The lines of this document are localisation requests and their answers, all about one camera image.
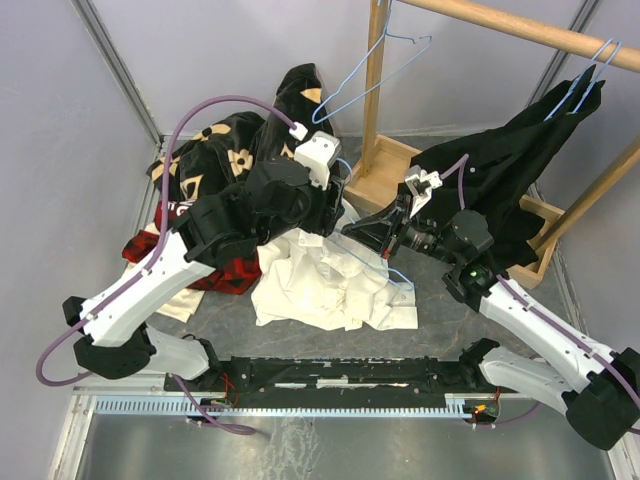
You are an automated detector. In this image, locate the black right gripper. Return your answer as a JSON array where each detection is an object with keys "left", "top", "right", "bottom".
[{"left": 342, "top": 195, "right": 461, "bottom": 267}]

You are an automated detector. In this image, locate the white dress shirt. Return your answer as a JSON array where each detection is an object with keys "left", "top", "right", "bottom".
[{"left": 251, "top": 229, "right": 418, "bottom": 331}]

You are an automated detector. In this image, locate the red black plaid shirt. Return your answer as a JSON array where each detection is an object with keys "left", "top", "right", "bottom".
[{"left": 122, "top": 201, "right": 261, "bottom": 295}]

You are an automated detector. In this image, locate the black button shirt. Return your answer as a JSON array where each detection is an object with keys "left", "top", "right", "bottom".
[{"left": 411, "top": 65, "right": 605, "bottom": 269}]

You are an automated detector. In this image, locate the light blue hanger with shirt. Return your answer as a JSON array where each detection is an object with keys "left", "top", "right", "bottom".
[{"left": 542, "top": 39, "right": 624, "bottom": 124}]

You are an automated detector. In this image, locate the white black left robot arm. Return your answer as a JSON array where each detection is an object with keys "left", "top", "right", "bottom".
[{"left": 63, "top": 157, "right": 345, "bottom": 390}]

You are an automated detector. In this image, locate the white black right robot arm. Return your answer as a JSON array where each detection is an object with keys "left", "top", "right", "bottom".
[{"left": 341, "top": 196, "right": 639, "bottom": 450}]

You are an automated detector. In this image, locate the wooden clothes rack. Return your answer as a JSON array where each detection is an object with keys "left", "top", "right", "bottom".
[{"left": 325, "top": 1, "right": 639, "bottom": 296}]

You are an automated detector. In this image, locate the black beige patterned fleece blanket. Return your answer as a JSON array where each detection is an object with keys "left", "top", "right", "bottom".
[{"left": 168, "top": 63, "right": 334, "bottom": 201}]

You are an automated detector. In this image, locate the cream folded cloth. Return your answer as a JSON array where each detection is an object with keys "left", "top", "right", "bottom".
[{"left": 156, "top": 288, "right": 205, "bottom": 323}]

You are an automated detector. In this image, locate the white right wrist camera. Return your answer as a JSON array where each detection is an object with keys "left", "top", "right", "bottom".
[{"left": 404, "top": 165, "right": 443, "bottom": 218}]

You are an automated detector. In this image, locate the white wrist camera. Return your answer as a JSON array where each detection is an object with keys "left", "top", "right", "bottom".
[
  {"left": 294, "top": 131, "right": 341, "bottom": 191},
  {"left": 404, "top": 165, "right": 443, "bottom": 218}
]

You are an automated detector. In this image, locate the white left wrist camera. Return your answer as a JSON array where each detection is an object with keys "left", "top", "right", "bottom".
[{"left": 294, "top": 131, "right": 341, "bottom": 191}]

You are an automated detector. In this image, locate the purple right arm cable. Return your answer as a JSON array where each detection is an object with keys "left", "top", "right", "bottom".
[{"left": 439, "top": 153, "right": 544, "bottom": 427}]

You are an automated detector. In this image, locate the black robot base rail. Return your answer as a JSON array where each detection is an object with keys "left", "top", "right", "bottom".
[{"left": 163, "top": 340, "right": 503, "bottom": 427}]

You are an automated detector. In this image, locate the aluminium frame rail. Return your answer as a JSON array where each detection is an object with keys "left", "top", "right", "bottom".
[{"left": 71, "top": 0, "right": 164, "bottom": 145}]

